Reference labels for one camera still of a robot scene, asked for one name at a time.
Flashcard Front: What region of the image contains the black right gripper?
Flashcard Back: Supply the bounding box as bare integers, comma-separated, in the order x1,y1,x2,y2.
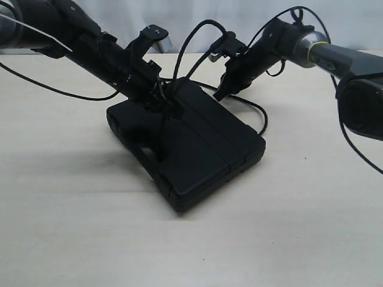
211,31,271,100

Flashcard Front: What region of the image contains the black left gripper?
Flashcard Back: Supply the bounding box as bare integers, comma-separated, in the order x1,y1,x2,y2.
112,26,184,118

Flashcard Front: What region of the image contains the black cord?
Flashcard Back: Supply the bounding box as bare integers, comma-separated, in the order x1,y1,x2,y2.
160,19,269,159

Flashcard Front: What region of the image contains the black plastic carrying case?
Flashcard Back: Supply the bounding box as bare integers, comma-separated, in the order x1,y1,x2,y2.
107,82,266,213

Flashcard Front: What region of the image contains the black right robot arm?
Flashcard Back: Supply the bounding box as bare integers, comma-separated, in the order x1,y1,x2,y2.
214,19,382,140

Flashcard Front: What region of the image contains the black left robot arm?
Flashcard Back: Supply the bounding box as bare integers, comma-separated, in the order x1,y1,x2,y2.
1,1,184,117

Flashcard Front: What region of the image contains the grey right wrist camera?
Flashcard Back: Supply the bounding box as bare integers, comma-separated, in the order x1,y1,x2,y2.
208,53,223,63

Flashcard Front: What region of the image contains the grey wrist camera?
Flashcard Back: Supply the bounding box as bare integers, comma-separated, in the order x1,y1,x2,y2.
153,36,173,54
208,53,223,63

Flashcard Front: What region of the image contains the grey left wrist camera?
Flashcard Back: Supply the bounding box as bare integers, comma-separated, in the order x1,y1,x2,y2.
153,36,173,54

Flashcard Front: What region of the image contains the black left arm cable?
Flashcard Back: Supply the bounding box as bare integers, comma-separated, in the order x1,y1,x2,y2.
0,59,119,101

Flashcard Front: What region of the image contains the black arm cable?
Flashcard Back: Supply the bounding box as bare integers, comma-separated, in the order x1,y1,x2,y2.
0,59,119,101
248,8,383,177

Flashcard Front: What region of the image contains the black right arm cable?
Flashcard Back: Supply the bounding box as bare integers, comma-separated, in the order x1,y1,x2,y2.
248,8,383,177

